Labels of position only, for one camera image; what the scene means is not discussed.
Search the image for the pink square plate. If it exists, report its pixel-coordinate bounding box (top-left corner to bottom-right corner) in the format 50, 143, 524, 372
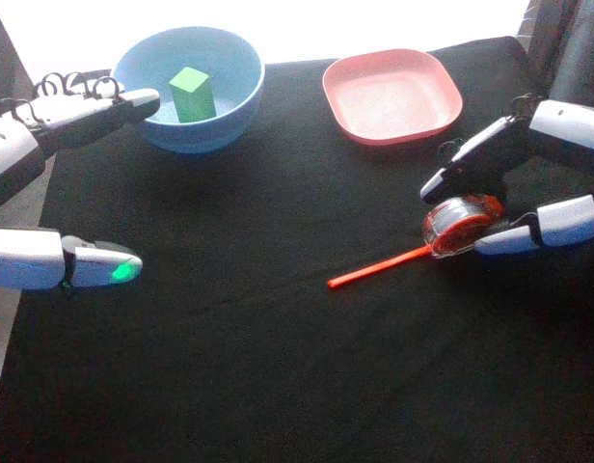
321, 47, 465, 148

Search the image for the clear orange tape measure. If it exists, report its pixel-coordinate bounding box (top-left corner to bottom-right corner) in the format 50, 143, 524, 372
326, 193, 509, 290

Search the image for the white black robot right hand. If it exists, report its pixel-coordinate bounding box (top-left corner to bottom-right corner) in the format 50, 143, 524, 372
418, 93, 594, 258

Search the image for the blue bowl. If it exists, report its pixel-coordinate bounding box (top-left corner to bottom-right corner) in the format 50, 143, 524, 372
110, 25, 267, 155

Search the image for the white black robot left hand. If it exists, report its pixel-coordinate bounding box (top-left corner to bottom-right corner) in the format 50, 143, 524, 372
0, 71, 162, 293

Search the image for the black table cloth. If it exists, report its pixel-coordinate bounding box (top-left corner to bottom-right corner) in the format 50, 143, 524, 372
0, 35, 594, 463

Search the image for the dark grey curtain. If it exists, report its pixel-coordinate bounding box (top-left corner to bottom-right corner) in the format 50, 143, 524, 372
0, 0, 38, 117
516, 0, 594, 110

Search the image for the green block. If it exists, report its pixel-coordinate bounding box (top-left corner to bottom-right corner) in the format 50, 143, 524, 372
168, 66, 218, 124

